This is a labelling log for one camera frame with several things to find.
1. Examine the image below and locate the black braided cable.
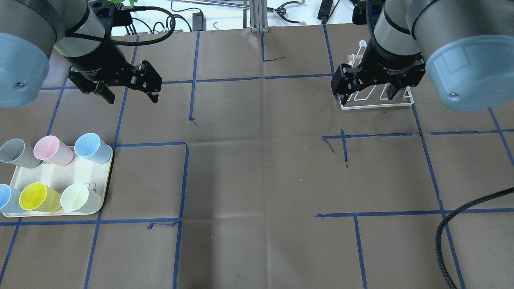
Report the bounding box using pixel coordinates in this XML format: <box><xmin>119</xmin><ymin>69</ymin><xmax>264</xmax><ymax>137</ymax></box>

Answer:
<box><xmin>436</xmin><ymin>187</ymin><xmax>514</xmax><ymax>289</ymax></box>

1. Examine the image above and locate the grabber claw tool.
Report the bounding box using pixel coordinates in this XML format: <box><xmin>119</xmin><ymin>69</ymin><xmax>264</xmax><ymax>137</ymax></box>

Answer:
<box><xmin>267</xmin><ymin>0</ymin><xmax>306</xmax><ymax>26</ymax></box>

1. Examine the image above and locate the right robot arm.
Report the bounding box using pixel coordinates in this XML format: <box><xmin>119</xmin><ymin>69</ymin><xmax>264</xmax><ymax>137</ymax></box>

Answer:
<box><xmin>330</xmin><ymin>0</ymin><xmax>514</xmax><ymax>112</ymax></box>

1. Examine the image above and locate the pink cup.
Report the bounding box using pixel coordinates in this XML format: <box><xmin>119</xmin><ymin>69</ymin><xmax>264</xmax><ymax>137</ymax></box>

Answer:
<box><xmin>33</xmin><ymin>135</ymin><xmax>75</xmax><ymax>166</ymax></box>

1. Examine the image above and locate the pale green cup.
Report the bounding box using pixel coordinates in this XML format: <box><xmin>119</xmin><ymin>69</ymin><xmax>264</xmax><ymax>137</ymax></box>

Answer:
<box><xmin>59</xmin><ymin>182</ymin><xmax>102</xmax><ymax>214</ymax></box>

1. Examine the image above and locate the white wire cup rack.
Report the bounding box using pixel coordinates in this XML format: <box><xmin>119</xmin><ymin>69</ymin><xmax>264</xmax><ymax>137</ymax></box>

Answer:
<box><xmin>340</xmin><ymin>40</ymin><xmax>414</xmax><ymax>110</ymax></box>

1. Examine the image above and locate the yellow cup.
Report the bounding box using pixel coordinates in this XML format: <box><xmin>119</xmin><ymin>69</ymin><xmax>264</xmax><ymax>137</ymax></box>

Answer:
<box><xmin>19</xmin><ymin>182</ymin><xmax>62</xmax><ymax>212</ymax></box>

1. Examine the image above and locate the black power adapter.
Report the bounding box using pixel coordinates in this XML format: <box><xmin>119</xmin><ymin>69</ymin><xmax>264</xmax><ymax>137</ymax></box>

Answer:
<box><xmin>192</xmin><ymin>12</ymin><xmax>207</xmax><ymax>31</ymax></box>

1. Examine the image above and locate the light blue cup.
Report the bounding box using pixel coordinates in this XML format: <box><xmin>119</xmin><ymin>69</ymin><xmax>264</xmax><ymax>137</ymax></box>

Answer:
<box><xmin>0</xmin><ymin>183</ymin><xmax>25</xmax><ymax>213</ymax></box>
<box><xmin>75</xmin><ymin>133</ymin><xmax>112</xmax><ymax>163</ymax></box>

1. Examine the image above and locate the grey cup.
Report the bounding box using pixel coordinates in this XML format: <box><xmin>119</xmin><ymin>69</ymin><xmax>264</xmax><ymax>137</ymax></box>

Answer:
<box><xmin>0</xmin><ymin>138</ymin><xmax>42</xmax><ymax>169</ymax></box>

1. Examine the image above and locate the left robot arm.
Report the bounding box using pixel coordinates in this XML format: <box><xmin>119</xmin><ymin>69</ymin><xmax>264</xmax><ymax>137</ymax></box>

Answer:
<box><xmin>0</xmin><ymin>0</ymin><xmax>172</xmax><ymax>108</ymax></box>

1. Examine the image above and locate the cream plastic tray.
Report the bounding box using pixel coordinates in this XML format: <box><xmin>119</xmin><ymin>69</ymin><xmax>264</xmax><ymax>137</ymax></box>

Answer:
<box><xmin>9</xmin><ymin>152</ymin><xmax>114</xmax><ymax>215</ymax></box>

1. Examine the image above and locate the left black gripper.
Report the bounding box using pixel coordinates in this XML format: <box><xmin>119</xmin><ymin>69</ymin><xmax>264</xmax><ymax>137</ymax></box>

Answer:
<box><xmin>67</xmin><ymin>60</ymin><xmax>162</xmax><ymax>105</ymax></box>

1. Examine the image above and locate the aluminium frame post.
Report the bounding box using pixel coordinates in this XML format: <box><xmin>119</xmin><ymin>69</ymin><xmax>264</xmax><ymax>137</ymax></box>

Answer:
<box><xmin>249</xmin><ymin>0</ymin><xmax>269</xmax><ymax>33</ymax></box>

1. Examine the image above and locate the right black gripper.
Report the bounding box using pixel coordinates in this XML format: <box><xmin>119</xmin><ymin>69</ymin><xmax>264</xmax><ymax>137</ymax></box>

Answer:
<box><xmin>331</xmin><ymin>60</ymin><xmax>425</xmax><ymax>107</ymax></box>

